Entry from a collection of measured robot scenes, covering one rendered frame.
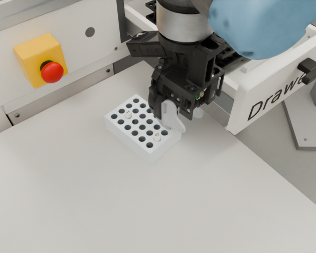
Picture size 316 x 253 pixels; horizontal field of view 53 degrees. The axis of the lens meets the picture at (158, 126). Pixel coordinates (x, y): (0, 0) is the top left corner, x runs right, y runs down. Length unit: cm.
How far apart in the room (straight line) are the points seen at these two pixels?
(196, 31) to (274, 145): 129
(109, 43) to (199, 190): 37
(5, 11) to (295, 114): 146
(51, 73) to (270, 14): 42
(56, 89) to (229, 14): 52
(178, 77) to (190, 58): 4
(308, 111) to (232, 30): 155
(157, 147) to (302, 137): 119
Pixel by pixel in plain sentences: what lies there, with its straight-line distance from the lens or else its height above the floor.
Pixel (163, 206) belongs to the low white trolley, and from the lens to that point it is 54.
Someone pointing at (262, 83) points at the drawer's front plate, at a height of 92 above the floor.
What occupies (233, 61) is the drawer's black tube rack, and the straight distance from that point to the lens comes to 61.
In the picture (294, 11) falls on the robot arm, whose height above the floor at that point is 112.
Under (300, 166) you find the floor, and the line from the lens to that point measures 161.
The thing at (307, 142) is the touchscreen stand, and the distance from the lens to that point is 166.
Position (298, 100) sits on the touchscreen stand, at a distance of 183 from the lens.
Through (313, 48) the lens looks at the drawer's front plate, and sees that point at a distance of 60.
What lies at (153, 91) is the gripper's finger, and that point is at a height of 92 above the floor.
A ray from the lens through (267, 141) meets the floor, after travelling 164.
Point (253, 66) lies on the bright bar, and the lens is 65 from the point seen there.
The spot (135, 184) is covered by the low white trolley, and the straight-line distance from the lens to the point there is 56.
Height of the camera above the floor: 125
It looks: 51 degrees down
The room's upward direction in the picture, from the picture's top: straight up
